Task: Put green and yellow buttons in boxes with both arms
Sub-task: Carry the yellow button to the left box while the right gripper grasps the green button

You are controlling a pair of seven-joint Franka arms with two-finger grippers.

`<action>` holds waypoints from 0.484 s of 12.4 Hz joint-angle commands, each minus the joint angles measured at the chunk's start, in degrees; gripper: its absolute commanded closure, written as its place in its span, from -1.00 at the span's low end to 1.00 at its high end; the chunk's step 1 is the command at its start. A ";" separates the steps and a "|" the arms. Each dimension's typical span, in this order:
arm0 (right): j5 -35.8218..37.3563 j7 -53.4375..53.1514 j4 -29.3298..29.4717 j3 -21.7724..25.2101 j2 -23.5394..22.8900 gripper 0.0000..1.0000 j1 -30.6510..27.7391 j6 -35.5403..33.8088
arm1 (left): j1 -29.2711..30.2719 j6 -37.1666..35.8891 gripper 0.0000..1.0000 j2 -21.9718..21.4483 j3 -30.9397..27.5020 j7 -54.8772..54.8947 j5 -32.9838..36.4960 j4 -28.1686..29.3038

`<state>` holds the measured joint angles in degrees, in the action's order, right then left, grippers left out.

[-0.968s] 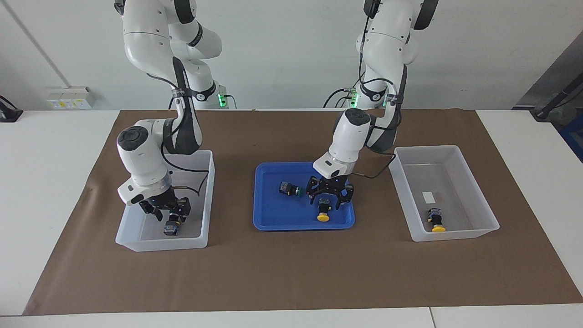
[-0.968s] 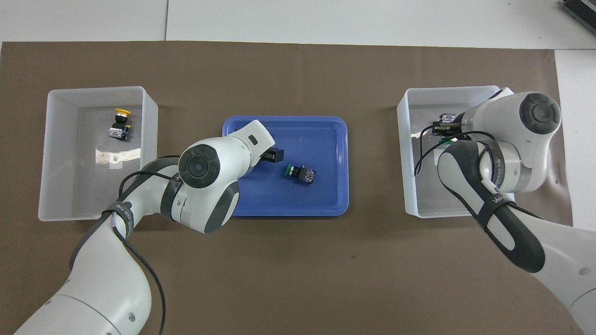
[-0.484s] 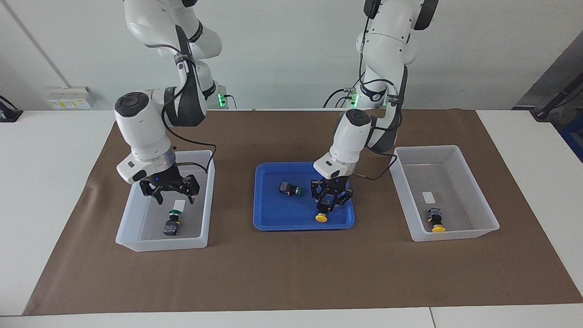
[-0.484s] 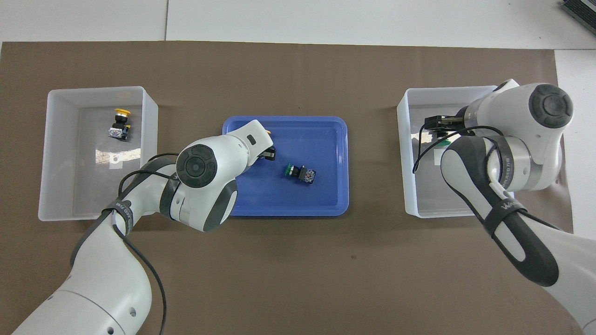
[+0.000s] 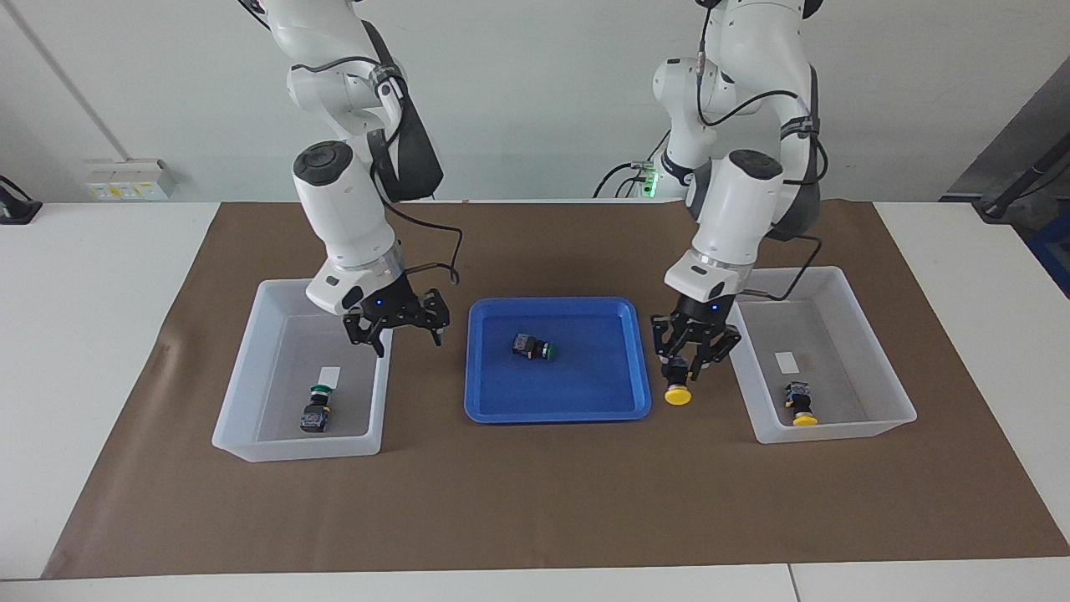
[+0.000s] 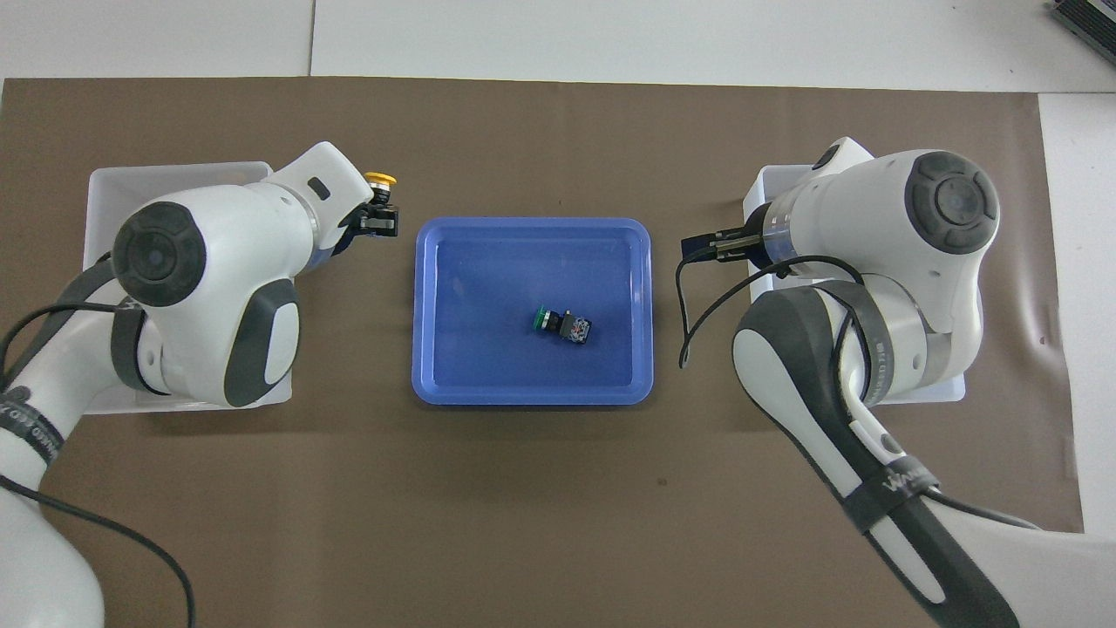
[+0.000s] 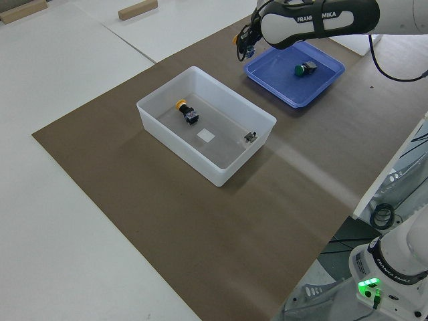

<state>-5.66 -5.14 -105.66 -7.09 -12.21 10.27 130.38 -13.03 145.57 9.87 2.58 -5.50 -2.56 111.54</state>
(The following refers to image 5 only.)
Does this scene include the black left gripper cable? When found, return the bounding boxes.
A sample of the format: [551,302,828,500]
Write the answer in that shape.
[740,234,824,302]

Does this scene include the dark grey cabinet panel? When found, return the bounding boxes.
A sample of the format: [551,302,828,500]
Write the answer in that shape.
[940,59,1070,202]

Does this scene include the black device on table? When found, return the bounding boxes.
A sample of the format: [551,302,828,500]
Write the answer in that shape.
[0,174,43,225]

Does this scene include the green push button switch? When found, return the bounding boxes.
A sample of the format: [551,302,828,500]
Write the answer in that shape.
[299,383,334,434]
[511,332,558,362]

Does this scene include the blue plastic tray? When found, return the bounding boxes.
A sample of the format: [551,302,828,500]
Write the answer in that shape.
[464,296,653,425]

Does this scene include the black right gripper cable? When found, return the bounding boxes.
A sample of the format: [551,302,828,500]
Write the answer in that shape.
[368,167,465,287]

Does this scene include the black base cable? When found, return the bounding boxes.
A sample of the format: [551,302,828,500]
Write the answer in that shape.
[592,159,661,200]

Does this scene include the yellow push button switch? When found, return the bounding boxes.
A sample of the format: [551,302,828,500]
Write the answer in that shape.
[783,380,820,428]
[660,355,695,408]

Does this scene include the translucent white plastic box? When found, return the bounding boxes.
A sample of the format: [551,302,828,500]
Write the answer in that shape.
[211,275,395,463]
[713,266,918,445]

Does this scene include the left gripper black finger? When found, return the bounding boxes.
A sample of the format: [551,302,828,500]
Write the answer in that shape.
[650,314,688,365]
[690,322,743,384]

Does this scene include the blue crate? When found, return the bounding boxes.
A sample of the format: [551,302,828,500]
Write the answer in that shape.
[1027,209,1070,298]

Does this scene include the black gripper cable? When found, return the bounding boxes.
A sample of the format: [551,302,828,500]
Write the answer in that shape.
[368,167,465,287]
[740,234,824,302]

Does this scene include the brown paper mat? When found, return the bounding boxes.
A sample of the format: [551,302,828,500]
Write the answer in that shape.
[42,199,1070,580]

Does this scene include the black pole stand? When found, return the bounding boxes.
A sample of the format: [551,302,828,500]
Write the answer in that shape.
[974,138,1070,222]

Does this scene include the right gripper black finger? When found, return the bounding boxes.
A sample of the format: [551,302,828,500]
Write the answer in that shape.
[343,311,390,359]
[416,288,451,348]

